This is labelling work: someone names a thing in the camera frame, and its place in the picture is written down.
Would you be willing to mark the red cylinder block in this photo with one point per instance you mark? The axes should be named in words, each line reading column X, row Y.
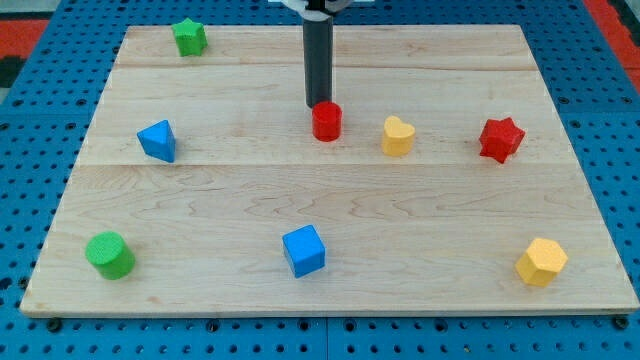
column 326, row 121

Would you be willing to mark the red star block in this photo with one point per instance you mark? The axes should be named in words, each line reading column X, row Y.
column 500, row 139

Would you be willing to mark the green star block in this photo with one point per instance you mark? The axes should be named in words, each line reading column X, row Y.
column 190, row 37

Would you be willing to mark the blue cube block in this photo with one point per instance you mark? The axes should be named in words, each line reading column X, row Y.
column 304, row 251

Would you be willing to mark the yellow heart block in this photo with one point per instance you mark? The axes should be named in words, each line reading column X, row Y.
column 398, row 137

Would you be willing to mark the light wooden board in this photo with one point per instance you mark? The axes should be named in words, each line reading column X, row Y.
column 436, row 232

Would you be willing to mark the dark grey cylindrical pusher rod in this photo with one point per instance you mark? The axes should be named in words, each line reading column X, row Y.
column 318, row 56

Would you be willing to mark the blue triangle block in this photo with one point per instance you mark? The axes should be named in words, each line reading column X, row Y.
column 158, row 141

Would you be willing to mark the green cylinder block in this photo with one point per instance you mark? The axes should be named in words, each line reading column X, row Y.
column 110, row 255

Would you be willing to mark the yellow hexagon block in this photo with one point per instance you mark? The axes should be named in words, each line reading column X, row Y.
column 541, row 262

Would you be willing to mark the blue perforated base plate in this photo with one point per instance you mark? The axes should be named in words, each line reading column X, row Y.
column 46, row 114

